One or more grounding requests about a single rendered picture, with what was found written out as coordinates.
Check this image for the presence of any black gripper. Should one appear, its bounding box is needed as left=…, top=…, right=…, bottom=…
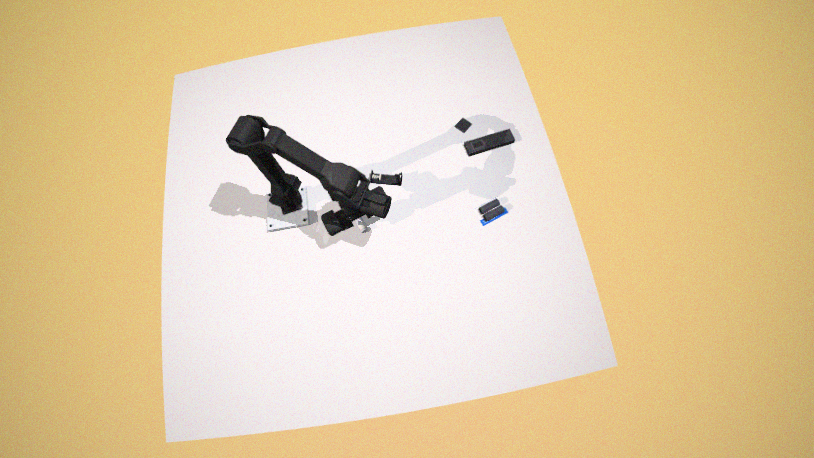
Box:
left=321, top=186, right=386, bottom=236

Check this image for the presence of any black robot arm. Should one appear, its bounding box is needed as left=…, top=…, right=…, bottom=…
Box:
left=225, top=115, right=392, bottom=219

